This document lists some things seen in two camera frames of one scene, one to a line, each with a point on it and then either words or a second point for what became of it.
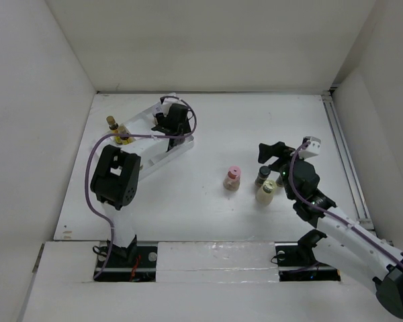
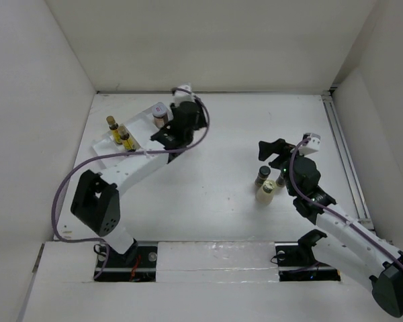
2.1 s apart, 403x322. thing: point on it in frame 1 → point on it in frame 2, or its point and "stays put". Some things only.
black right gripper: (279, 149) stays put
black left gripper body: (185, 129) → (199, 125)
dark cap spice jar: (262, 175) stays put
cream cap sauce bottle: (265, 195) stays put
